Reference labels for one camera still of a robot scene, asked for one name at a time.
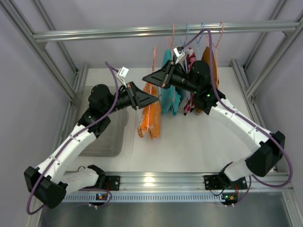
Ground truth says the aluminium frame right post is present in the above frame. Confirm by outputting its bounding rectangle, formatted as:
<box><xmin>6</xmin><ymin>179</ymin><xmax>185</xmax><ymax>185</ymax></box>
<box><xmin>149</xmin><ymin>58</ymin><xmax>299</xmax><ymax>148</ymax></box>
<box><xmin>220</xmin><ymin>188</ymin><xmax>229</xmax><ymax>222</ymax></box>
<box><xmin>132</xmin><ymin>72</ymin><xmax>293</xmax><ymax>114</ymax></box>
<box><xmin>231</xmin><ymin>0</ymin><xmax>303</xmax><ymax>103</ymax></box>

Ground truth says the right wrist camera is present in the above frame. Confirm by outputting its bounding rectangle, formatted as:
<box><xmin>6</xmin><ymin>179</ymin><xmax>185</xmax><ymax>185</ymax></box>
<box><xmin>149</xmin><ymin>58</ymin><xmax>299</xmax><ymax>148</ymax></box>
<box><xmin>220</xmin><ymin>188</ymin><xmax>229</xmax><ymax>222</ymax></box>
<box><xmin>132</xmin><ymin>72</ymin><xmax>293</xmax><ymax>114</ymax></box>
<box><xmin>173</xmin><ymin>46</ymin><xmax>186</xmax><ymax>64</ymax></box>

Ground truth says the aluminium hanging rail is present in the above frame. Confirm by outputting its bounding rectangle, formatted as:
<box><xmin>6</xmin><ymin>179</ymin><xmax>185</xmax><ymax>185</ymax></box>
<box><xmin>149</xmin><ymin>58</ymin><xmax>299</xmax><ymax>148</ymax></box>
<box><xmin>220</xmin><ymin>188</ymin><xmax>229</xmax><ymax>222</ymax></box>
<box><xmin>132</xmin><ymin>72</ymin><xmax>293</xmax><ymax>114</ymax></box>
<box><xmin>33</xmin><ymin>20</ymin><xmax>300</xmax><ymax>43</ymax></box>

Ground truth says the aluminium frame post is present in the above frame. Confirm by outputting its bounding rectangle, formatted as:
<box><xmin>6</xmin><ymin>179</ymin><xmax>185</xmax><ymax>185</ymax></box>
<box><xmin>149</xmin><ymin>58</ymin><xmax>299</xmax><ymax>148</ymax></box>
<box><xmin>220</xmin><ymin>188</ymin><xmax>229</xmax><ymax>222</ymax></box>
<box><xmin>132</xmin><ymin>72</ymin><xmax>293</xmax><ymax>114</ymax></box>
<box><xmin>0</xmin><ymin>0</ymin><xmax>88</xmax><ymax>102</ymax></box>
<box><xmin>231</xmin><ymin>0</ymin><xmax>303</xmax><ymax>103</ymax></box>

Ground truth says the pink hanger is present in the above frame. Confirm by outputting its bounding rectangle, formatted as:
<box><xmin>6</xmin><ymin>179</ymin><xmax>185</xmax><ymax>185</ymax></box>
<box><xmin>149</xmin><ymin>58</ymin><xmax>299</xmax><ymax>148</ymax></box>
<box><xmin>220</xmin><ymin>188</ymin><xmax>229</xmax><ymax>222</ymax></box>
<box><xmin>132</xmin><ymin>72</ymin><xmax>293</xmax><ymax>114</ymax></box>
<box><xmin>206</xmin><ymin>21</ymin><xmax>224</xmax><ymax>90</ymax></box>
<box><xmin>145</xmin><ymin>46</ymin><xmax>158</xmax><ymax>130</ymax></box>
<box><xmin>167</xmin><ymin>24</ymin><xmax>176</xmax><ymax>104</ymax></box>

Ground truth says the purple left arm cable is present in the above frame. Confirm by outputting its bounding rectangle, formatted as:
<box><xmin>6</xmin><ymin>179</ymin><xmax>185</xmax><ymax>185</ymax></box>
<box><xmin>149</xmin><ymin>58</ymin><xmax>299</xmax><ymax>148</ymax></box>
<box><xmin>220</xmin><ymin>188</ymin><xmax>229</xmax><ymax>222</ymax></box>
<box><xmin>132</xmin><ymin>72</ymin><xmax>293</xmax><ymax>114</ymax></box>
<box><xmin>26</xmin><ymin>61</ymin><xmax>128</xmax><ymax>215</ymax></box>

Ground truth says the clear plastic bin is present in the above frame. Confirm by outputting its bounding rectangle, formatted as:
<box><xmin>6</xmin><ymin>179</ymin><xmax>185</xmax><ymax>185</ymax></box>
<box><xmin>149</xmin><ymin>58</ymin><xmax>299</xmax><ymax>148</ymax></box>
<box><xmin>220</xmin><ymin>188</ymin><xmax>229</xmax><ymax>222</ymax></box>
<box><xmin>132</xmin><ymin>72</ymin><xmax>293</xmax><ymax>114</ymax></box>
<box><xmin>68</xmin><ymin>86</ymin><xmax>128</xmax><ymax>157</ymax></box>

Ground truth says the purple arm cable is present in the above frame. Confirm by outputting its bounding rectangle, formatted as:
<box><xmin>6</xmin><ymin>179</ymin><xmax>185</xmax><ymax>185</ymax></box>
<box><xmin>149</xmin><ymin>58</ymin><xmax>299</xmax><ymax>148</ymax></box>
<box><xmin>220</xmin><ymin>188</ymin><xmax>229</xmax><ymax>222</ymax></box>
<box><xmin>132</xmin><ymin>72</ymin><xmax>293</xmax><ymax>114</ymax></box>
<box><xmin>26</xmin><ymin>61</ymin><xmax>128</xmax><ymax>215</ymax></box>
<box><xmin>182</xmin><ymin>28</ymin><xmax>294</xmax><ymax>209</ymax></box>

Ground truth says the pink hanger under teal trousers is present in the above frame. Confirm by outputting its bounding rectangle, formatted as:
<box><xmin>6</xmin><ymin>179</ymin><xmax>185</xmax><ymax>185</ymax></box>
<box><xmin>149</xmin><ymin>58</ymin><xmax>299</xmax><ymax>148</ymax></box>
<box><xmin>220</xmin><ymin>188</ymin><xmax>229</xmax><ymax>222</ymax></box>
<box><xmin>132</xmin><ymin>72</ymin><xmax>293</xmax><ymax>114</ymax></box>
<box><xmin>167</xmin><ymin>24</ymin><xmax>176</xmax><ymax>104</ymax></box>

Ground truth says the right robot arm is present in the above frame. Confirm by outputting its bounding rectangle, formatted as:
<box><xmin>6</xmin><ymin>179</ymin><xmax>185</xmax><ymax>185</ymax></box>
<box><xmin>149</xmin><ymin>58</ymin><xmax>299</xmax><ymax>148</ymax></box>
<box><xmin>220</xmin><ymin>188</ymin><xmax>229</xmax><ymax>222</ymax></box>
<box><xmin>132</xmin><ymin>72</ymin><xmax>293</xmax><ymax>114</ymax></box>
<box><xmin>143</xmin><ymin>60</ymin><xmax>285</xmax><ymax>189</ymax></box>

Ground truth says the slotted cable duct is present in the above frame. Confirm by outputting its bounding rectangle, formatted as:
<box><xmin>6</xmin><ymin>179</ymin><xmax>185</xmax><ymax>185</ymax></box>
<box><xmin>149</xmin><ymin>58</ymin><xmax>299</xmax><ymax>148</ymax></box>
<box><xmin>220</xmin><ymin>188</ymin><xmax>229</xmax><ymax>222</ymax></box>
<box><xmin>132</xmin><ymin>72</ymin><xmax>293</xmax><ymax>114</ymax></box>
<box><xmin>45</xmin><ymin>192</ymin><xmax>225</xmax><ymax>203</ymax></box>

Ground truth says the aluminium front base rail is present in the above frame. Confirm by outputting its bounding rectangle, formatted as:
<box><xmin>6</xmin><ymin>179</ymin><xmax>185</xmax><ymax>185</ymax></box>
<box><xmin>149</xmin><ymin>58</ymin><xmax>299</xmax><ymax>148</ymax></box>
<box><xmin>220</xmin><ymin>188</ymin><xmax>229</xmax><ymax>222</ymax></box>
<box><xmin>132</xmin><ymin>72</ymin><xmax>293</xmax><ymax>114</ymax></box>
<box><xmin>35</xmin><ymin>172</ymin><xmax>293</xmax><ymax>192</ymax></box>

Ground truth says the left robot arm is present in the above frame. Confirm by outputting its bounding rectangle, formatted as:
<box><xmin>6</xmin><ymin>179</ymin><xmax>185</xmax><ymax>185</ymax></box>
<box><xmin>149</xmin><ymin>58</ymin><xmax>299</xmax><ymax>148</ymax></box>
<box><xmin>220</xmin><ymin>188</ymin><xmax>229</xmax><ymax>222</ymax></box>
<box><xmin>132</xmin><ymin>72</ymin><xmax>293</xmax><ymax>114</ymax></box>
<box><xmin>24</xmin><ymin>82</ymin><xmax>158</xmax><ymax>209</ymax></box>

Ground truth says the pink hanger under mustard trousers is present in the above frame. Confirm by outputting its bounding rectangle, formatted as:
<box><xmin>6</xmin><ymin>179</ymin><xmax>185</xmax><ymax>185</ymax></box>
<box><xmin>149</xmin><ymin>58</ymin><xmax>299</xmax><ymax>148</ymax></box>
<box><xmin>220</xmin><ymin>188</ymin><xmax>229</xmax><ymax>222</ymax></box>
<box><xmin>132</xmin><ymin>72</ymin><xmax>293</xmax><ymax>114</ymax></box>
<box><xmin>206</xmin><ymin>21</ymin><xmax>224</xmax><ymax>90</ymax></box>

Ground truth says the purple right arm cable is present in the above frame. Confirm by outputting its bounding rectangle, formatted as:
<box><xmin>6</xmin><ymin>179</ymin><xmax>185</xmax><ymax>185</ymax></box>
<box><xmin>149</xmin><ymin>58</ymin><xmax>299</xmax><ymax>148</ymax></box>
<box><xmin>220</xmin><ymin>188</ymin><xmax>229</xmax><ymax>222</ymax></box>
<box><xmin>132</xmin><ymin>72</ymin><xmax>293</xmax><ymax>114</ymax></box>
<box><xmin>182</xmin><ymin>28</ymin><xmax>294</xmax><ymax>209</ymax></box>

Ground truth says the aluminium frame left post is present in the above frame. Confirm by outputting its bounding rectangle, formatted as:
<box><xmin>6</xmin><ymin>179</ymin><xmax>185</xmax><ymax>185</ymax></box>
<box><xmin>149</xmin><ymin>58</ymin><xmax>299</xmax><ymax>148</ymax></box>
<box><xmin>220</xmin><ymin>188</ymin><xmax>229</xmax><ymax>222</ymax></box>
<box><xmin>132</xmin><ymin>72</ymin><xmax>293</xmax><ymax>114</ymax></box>
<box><xmin>0</xmin><ymin>0</ymin><xmax>88</xmax><ymax>102</ymax></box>

